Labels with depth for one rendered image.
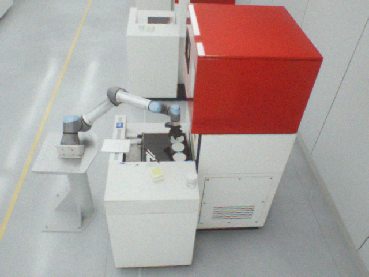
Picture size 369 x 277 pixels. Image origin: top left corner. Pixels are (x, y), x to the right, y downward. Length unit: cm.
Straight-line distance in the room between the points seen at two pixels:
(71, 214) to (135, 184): 124
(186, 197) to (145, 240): 57
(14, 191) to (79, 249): 99
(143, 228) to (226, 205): 80
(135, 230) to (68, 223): 102
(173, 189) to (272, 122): 80
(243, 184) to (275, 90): 90
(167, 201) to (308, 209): 183
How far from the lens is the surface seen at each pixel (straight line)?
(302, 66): 214
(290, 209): 361
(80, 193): 308
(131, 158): 259
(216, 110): 218
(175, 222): 244
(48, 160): 279
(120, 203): 226
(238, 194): 283
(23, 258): 331
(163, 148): 264
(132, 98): 245
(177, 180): 233
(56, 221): 341
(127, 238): 260
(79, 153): 273
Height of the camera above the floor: 273
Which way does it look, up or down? 41 degrees down
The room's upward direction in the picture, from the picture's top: 4 degrees clockwise
